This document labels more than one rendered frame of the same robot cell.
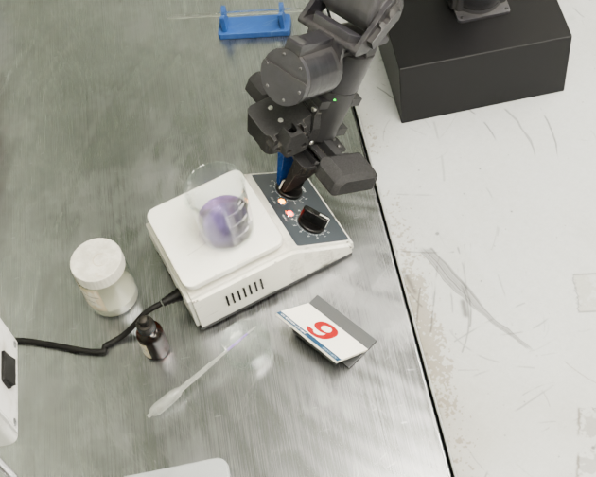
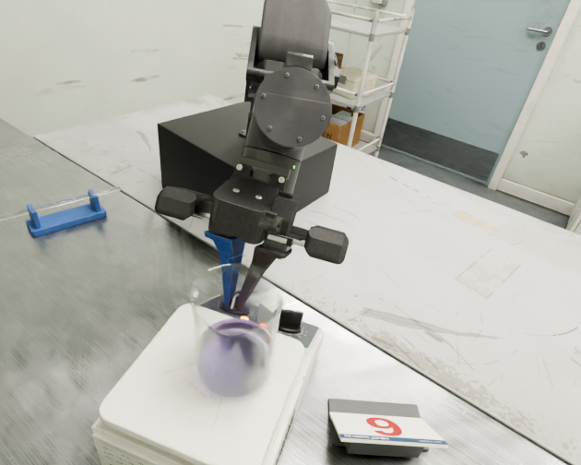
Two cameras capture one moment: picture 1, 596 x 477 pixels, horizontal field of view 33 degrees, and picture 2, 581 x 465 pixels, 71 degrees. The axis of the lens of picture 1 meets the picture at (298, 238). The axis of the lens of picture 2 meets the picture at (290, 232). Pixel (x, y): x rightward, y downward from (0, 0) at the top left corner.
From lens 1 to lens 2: 0.84 m
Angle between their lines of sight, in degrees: 44
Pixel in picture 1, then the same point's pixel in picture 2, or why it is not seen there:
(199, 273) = (250, 446)
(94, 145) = not seen: outside the picture
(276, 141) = (276, 215)
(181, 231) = (173, 406)
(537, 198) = (384, 247)
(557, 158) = (367, 223)
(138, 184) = (13, 405)
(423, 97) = not seen: hidden behind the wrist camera
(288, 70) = (297, 96)
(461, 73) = not seen: hidden behind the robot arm
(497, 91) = (302, 196)
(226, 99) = (78, 278)
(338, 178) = (341, 241)
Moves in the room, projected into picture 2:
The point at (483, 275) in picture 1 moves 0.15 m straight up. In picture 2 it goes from (416, 307) to (456, 208)
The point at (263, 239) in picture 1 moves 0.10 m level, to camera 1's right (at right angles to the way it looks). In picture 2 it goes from (285, 355) to (346, 292)
